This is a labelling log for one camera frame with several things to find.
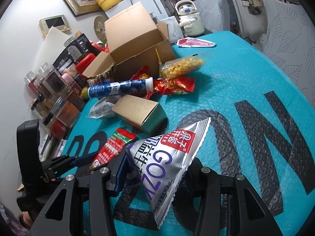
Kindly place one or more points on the orange-labelled clear jar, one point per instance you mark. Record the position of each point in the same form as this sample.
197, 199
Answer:
65, 111

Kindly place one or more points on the silver purple triangular snack bag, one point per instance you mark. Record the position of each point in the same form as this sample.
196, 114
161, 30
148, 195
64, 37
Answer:
161, 162

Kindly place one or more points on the blue tablet tube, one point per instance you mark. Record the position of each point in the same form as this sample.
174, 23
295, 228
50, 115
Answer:
121, 88

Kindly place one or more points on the dark colourful snack bag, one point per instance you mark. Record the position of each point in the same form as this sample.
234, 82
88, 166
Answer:
104, 78

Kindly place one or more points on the dark-lidded spice jar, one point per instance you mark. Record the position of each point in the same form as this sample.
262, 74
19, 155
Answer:
74, 48

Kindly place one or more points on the teal bubble mat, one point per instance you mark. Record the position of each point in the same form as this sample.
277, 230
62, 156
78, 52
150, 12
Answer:
261, 125

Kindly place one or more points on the cream robot-shaped kettle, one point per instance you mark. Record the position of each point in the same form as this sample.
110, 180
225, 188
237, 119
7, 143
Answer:
189, 18

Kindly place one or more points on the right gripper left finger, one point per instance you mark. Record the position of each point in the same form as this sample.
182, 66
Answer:
63, 212

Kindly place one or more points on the red green snack packet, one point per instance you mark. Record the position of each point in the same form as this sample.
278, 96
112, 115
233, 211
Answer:
112, 147

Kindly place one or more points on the open cardboard box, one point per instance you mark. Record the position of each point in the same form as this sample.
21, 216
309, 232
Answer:
132, 38

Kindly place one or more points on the gold green small box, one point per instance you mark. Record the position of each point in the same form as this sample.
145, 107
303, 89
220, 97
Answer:
145, 115

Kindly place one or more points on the pink bottle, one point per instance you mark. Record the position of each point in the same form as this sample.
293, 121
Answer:
72, 83

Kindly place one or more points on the wall intercom panel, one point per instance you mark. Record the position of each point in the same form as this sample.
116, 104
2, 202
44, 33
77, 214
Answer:
60, 22

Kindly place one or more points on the packaged yellow waffle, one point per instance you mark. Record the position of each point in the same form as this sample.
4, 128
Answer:
179, 67

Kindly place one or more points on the white foam board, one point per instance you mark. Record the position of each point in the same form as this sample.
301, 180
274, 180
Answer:
48, 48

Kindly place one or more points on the pink white flat packet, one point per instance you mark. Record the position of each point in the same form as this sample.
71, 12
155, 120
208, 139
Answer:
194, 42

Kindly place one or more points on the large red gold snack bag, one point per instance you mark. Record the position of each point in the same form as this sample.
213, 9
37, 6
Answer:
179, 86

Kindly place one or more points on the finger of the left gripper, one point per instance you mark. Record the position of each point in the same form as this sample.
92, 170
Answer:
57, 166
84, 160

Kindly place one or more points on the yellow green lollipop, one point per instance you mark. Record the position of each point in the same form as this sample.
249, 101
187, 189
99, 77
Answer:
158, 57

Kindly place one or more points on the red plastic container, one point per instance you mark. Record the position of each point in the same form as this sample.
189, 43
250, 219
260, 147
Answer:
82, 65

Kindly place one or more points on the silver grey foil packet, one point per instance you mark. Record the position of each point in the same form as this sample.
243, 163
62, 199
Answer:
103, 108

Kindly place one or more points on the tall clear spice jar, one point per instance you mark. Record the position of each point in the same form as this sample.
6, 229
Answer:
51, 76

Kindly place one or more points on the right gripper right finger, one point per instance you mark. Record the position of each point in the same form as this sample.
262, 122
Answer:
228, 201

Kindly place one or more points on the woven round fan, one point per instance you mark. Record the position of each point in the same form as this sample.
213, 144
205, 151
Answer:
99, 28

